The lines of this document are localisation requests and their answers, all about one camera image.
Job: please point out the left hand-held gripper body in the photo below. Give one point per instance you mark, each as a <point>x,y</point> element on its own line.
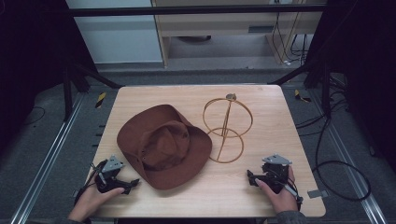
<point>109,174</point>

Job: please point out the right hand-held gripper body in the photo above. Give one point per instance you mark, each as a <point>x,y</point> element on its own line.
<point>275,174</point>

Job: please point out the brown felt hat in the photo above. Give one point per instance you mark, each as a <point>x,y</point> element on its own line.
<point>174,155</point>

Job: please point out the person's right hand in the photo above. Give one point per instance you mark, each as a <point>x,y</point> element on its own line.
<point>281,199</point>

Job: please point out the person's left hand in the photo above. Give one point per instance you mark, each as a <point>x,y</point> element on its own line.
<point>91,202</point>

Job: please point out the yellow black striped tape marker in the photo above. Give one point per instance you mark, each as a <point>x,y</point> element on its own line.
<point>300,96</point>
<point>100,99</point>

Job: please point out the black metal stand leg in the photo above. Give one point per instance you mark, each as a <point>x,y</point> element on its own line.
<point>325,90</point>
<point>67,93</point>

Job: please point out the black curtain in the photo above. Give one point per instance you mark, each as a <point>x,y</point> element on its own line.
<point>31,62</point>
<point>367,77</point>

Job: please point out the white cabinet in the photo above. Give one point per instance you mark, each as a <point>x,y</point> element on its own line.
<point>118,40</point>

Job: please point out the light wooden desk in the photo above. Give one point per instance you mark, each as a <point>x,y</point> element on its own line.
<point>218,23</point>

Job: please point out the small grey metal bracket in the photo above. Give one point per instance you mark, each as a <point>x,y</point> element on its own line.
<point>317,193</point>

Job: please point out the aluminium floor rail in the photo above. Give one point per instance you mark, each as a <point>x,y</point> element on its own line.
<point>46,161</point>
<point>351,165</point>

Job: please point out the black horizontal frame bar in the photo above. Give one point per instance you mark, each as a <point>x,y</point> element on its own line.
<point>186,10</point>

